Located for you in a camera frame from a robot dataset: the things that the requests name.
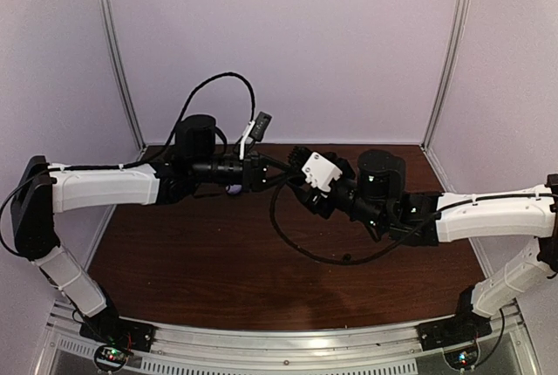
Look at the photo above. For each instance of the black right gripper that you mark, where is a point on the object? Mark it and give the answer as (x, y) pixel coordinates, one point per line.
(311, 198)

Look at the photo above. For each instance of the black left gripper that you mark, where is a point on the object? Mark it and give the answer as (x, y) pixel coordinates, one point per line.
(254, 173)

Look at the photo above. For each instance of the lilac earbud charging case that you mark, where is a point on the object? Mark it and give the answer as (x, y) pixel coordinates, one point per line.
(234, 189)

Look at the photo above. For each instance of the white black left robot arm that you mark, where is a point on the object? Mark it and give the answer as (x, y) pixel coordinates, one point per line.
(174, 173)

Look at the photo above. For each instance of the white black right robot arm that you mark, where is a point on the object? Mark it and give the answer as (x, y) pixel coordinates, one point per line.
(374, 194)

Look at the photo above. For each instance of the right controller circuit board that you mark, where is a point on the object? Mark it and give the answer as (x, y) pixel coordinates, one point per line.
(462, 359)

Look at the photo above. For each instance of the controller circuit board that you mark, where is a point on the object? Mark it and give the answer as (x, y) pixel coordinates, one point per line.
(108, 358)
(462, 359)

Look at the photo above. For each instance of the left controller circuit board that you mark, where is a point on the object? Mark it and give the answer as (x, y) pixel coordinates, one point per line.
(108, 358)

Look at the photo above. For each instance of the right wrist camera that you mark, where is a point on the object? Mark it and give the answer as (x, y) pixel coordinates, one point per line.
(313, 169)

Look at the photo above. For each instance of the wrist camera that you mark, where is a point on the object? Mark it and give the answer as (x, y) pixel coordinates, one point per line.
(313, 169)
(253, 133)

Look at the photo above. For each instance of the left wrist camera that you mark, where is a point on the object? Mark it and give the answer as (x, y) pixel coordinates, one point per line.
(253, 133)

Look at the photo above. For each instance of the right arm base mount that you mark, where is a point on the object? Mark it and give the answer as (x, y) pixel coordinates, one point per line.
(464, 326)

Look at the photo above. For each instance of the aluminium front rail frame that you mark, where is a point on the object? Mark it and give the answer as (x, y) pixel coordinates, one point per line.
(383, 349)

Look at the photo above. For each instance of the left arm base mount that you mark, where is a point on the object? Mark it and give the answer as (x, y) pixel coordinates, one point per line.
(110, 328)

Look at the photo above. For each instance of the left aluminium corner post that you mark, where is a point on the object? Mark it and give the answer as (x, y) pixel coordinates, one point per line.
(119, 73)

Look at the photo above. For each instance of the aluminium corner post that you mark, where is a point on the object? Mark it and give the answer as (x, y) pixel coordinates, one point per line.
(458, 26)
(119, 73)

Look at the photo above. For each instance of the right aluminium corner post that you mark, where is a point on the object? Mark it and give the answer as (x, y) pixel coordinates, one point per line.
(458, 26)

